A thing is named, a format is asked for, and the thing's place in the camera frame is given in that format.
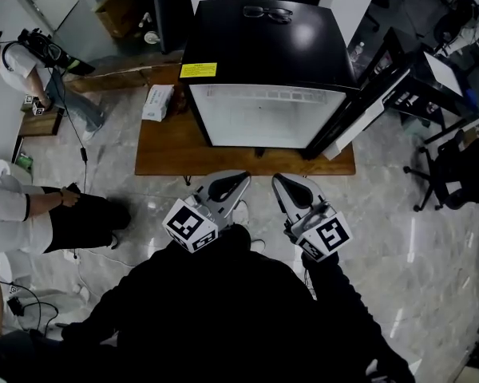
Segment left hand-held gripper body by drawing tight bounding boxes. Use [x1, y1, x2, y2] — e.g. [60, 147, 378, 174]
[162, 196, 229, 255]

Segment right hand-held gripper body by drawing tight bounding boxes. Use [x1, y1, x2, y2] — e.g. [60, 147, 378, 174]
[283, 209, 353, 263]

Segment black mini fridge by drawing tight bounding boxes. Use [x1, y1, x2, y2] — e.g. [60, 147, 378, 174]
[178, 0, 360, 151]

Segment person's right forearm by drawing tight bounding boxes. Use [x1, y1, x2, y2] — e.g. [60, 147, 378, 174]
[301, 251, 416, 383]

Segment person's left forearm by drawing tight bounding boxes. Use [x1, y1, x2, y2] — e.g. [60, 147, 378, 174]
[61, 240, 196, 349]

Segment black mini fridge door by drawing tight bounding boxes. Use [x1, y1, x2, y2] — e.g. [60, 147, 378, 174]
[301, 26, 414, 162]

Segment person's left white shoe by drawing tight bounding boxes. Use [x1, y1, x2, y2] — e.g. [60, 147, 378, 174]
[231, 199, 251, 227]

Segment low wooden table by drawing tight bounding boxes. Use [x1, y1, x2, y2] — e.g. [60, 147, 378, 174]
[134, 81, 357, 177]

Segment white tissue pack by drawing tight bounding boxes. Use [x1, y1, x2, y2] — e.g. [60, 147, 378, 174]
[141, 84, 176, 123]

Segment person's black clothed body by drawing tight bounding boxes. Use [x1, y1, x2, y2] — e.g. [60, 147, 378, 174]
[61, 225, 416, 383]

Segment long wooden platform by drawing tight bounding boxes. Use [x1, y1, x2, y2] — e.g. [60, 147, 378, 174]
[63, 60, 184, 93]

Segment black desk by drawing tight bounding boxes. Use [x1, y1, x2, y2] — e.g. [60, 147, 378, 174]
[382, 26, 479, 145]

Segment small green container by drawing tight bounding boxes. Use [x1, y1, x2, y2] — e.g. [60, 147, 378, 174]
[15, 153, 35, 173]

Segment white flat screen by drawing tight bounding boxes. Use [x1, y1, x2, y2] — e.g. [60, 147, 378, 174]
[422, 50, 464, 97]

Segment small wooden stand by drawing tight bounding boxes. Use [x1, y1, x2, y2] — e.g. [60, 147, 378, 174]
[18, 101, 66, 138]

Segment black framed glasses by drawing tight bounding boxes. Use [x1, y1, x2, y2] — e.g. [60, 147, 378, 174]
[243, 5, 294, 26]

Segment brown cardboard box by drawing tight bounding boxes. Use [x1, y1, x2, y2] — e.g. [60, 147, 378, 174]
[92, 0, 141, 39]

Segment black cable with adapter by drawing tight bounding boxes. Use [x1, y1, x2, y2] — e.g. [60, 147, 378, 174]
[47, 68, 89, 195]

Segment black floor cable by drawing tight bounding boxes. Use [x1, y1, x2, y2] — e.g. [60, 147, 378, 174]
[6, 281, 61, 338]

